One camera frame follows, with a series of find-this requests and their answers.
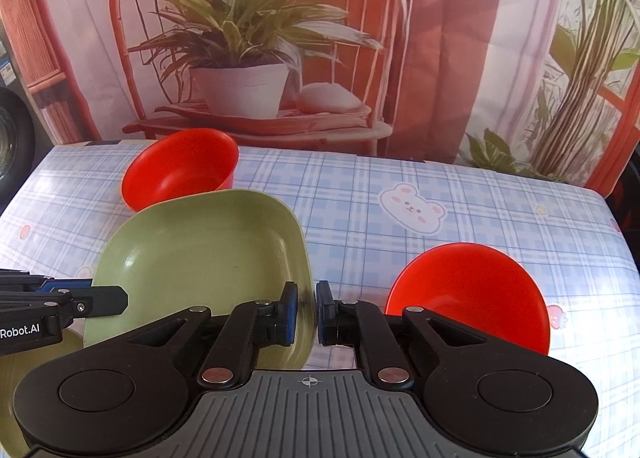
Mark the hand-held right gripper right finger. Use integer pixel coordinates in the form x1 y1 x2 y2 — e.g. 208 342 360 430
315 281 502 389

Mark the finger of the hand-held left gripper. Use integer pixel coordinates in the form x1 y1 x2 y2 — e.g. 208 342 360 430
0 269 96 295
0 285 129 320

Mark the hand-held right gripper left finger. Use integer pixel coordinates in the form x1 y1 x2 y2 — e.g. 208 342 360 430
116 281 300 389

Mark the square green plate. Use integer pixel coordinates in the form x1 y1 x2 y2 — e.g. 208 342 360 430
81 189 317 371

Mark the pale green plate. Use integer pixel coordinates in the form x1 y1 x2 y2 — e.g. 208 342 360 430
0 327 87 456

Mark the red bowl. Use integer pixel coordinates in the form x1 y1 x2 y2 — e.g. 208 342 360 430
386 242 552 356
121 127 240 212

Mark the printed plant backdrop cloth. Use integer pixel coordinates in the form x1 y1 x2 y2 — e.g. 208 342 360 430
0 0 640 199

